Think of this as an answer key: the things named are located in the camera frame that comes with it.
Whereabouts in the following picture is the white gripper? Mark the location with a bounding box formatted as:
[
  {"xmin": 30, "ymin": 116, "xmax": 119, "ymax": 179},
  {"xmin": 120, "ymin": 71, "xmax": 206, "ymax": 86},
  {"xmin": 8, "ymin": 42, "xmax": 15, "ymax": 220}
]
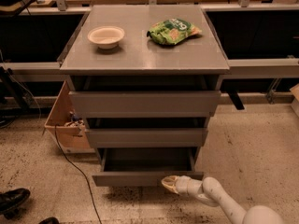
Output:
[{"xmin": 161, "ymin": 175, "xmax": 203, "ymax": 196}]

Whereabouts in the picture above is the grey bottom drawer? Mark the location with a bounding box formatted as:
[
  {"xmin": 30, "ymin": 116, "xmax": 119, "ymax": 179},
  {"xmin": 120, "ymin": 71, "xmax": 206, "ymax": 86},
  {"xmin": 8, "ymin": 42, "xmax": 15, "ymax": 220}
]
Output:
[{"xmin": 93, "ymin": 147, "xmax": 204, "ymax": 187}]

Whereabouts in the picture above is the grey drawer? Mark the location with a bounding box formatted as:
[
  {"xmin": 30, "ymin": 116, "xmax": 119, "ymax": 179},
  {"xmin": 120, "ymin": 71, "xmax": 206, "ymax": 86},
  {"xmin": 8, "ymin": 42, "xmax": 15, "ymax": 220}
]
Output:
[
  {"xmin": 86, "ymin": 118, "xmax": 207, "ymax": 148},
  {"xmin": 69, "ymin": 75, "xmax": 221, "ymax": 119},
  {"xmin": 93, "ymin": 147, "xmax": 204, "ymax": 187}
]

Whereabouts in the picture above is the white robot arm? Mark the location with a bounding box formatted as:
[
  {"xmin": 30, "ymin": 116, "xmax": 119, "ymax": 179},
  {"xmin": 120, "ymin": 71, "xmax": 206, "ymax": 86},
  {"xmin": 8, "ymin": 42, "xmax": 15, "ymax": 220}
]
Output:
[{"xmin": 162, "ymin": 175, "xmax": 286, "ymax": 224}]

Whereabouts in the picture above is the grey middle drawer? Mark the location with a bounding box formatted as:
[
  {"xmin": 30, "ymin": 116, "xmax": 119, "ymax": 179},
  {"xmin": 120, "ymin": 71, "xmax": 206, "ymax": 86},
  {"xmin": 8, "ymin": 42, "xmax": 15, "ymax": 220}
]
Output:
[{"xmin": 86, "ymin": 118, "xmax": 207, "ymax": 148}]

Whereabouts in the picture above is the grey drawer cabinet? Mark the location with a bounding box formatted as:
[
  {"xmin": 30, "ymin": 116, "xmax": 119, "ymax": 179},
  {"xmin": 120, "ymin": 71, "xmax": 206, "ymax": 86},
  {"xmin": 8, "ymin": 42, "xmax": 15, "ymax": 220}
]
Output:
[{"xmin": 56, "ymin": 5, "xmax": 231, "ymax": 164}]

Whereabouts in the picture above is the grey top drawer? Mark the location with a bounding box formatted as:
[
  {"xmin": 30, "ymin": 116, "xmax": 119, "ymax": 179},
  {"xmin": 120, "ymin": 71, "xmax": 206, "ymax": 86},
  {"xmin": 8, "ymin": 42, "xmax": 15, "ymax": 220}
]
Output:
[{"xmin": 69, "ymin": 75, "xmax": 221, "ymax": 119}]

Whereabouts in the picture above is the wooden box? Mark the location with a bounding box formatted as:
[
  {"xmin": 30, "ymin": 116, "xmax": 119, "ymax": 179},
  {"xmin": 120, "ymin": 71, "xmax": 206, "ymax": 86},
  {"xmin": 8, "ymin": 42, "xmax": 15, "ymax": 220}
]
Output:
[{"xmin": 45, "ymin": 81, "xmax": 94, "ymax": 153}]

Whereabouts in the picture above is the black shoe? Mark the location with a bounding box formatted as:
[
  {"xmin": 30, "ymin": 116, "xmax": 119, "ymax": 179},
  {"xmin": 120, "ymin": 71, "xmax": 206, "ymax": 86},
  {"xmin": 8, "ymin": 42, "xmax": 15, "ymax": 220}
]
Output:
[
  {"xmin": 38, "ymin": 217, "xmax": 60, "ymax": 224},
  {"xmin": 0, "ymin": 188, "xmax": 31, "ymax": 219}
]

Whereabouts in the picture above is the green chip bag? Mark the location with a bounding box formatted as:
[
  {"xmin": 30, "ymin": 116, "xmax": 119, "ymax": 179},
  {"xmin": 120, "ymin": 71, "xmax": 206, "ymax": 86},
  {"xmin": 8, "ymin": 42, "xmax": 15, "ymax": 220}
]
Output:
[{"xmin": 147, "ymin": 18, "xmax": 201, "ymax": 46}]

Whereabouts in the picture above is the white bowl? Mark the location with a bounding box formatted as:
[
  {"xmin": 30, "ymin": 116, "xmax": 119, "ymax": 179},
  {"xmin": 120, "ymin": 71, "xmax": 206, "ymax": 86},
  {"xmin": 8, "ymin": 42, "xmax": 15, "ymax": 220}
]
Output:
[{"xmin": 88, "ymin": 26, "xmax": 125, "ymax": 49}]

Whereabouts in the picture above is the grey metal railing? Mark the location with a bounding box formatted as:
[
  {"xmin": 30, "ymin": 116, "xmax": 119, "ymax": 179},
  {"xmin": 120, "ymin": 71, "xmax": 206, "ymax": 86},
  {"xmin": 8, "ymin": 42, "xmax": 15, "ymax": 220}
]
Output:
[{"xmin": 1, "ymin": 58, "xmax": 299, "ymax": 82}]

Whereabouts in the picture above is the black floor cable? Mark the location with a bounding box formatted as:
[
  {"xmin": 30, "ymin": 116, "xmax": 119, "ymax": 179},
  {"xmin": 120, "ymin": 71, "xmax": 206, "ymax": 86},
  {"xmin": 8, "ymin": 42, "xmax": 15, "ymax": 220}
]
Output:
[{"xmin": 53, "ymin": 124, "xmax": 103, "ymax": 224}]

